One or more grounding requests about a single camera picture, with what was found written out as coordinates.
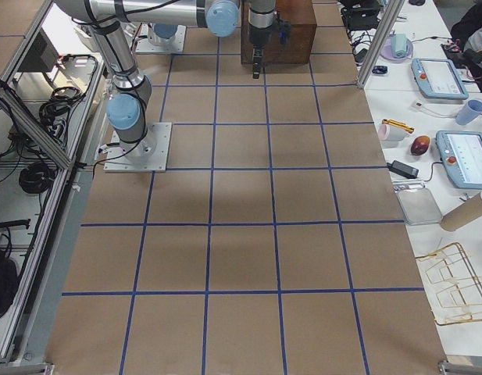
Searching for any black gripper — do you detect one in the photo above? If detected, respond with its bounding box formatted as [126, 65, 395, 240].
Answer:
[248, 24, 272, 79]

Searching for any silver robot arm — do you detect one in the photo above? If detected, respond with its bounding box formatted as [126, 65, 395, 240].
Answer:
[56, 1, 244, 158]
[148, 23, 178, 45]

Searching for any dark wooden drawer cabinet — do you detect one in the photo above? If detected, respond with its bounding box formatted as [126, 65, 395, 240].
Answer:
[262, 0, 317, 66]

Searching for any teal block in bowl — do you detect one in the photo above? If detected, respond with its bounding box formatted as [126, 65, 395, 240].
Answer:
[391, 34, 408, 59]

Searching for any small black connector box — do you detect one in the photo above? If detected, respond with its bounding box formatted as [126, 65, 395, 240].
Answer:
[372, 65, 388, 76]

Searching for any white bowl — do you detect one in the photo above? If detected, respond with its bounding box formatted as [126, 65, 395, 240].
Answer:
[380, 34, 413, 62]

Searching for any pink paper cup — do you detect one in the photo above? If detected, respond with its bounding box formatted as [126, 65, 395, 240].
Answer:
[377, 123, 409, 142]

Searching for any black rectangular device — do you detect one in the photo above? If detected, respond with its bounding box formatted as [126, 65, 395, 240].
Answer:
[387, 160, 419, 179]

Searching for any upper teach pendant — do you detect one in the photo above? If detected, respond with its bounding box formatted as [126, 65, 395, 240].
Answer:
[411, 58, 469, 100]

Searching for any teach pendant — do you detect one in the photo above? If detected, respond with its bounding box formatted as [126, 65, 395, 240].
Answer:
[411, 58, 469, 100]
[435, 130, 482, 189]

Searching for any dark red object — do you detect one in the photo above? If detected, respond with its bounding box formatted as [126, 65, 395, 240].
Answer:
[410, 135, 430, 156]

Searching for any light blue plastic cup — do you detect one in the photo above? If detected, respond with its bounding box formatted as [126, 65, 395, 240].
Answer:
[455, 98, 482, 126]

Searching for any metal tray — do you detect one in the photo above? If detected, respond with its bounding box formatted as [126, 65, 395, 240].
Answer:
[396, 187, 442, 226]

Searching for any lower teach pendant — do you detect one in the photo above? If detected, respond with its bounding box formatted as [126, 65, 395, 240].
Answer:
[435, 130, 482, 189]

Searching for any cardboard tube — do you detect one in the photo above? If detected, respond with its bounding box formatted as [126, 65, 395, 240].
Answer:
[440, 191, 482, 231]

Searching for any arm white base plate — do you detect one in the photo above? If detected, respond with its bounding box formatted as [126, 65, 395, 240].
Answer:
[134, 23, 187, 55]
[103, 123, 172, 173]

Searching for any aluminium frame post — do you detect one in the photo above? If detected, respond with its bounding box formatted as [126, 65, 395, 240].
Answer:
[356, 0, 404, 89]

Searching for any white remote with cable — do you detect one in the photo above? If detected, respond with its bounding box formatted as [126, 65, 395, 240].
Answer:
[411, 101, 458, 119]

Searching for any gold wire rack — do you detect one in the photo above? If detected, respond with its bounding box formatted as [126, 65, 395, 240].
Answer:
[415, 242, 482, 327]

